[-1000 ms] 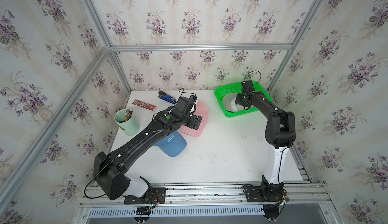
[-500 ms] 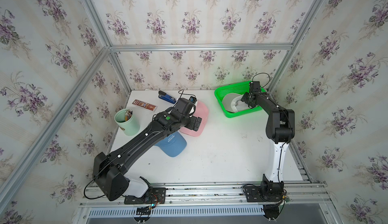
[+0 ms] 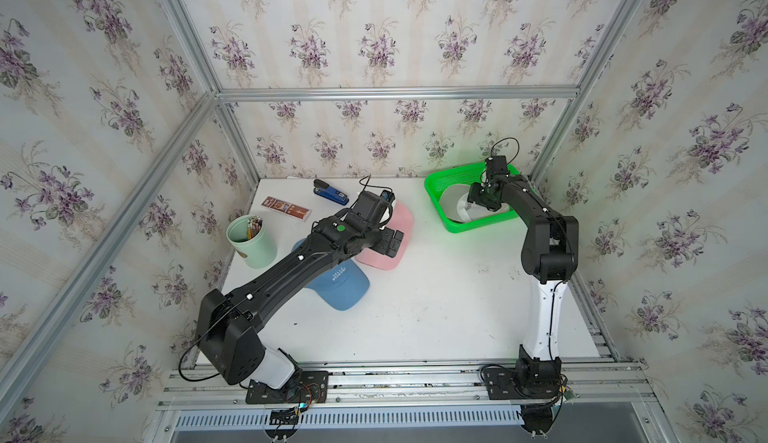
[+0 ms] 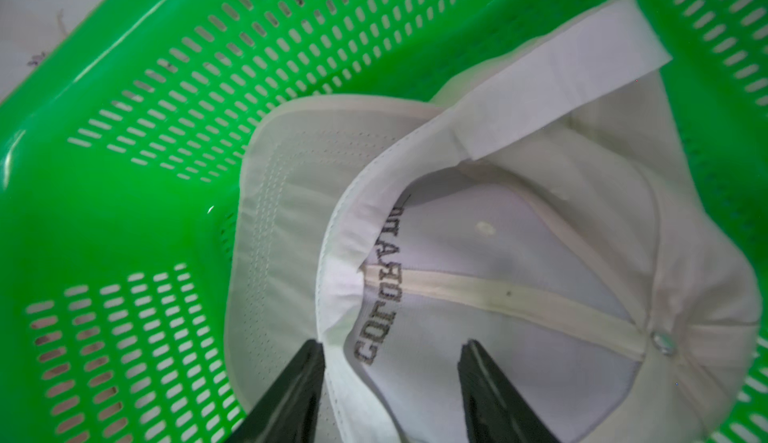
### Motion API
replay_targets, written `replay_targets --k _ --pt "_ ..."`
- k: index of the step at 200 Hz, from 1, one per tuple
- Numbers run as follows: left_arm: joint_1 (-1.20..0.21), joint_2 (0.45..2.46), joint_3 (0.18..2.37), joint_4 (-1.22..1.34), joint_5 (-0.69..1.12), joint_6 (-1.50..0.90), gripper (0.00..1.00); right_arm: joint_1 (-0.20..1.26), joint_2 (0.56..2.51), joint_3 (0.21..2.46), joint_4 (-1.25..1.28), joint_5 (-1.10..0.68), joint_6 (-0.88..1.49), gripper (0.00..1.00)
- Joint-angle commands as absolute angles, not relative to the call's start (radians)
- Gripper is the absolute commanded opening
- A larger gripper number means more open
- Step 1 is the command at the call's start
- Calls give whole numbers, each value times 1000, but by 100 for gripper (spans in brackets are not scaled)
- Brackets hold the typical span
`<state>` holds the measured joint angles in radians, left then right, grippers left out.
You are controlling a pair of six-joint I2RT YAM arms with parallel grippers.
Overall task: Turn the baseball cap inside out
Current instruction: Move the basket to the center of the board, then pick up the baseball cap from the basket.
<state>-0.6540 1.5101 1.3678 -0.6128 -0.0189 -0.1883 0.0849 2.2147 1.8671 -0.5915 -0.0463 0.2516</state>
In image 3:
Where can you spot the mint green pen cup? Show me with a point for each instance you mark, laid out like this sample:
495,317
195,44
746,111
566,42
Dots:
252,241

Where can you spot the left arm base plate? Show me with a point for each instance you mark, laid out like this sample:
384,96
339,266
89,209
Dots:
306,387

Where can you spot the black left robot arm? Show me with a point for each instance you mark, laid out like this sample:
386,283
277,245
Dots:
228,325

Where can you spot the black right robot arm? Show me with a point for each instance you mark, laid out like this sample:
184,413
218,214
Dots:
549,255

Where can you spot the aluminium mounting rail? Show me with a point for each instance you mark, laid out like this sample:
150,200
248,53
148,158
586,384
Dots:
417,383

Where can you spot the green plastic basket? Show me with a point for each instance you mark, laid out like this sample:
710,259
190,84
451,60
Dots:
438,181

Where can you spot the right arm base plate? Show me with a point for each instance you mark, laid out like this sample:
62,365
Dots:
539,382

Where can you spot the blue black stapler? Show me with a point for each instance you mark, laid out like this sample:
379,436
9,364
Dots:
324,190

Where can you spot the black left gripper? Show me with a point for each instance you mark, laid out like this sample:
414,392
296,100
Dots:
385,245

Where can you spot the light blue baseball cap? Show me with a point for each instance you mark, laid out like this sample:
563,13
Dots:
342,286

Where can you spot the grey white baseball cap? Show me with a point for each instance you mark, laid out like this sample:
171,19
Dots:
457,208

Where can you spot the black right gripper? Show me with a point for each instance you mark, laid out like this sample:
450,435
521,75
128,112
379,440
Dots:
472,195

